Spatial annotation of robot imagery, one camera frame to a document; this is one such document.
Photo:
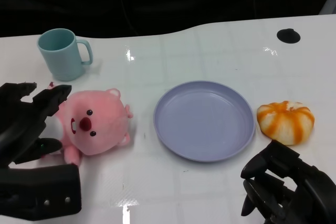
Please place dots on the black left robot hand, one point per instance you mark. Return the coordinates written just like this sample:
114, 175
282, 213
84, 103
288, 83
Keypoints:
39, 190

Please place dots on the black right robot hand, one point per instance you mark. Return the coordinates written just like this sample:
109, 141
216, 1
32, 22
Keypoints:
309, 190

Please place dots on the pink plush beaver doll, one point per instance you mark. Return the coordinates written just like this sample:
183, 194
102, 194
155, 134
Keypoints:
105, 113

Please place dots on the purple plastic plate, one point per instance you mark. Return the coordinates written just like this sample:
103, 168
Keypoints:
204, 121

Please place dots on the orange white striped bun toy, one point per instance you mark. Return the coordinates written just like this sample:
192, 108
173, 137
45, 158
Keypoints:
286, 123

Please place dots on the teal plastic mug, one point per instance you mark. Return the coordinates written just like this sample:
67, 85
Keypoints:
64, 61

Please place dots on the black round table grommet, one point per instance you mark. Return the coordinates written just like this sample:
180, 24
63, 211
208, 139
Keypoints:
288, 36

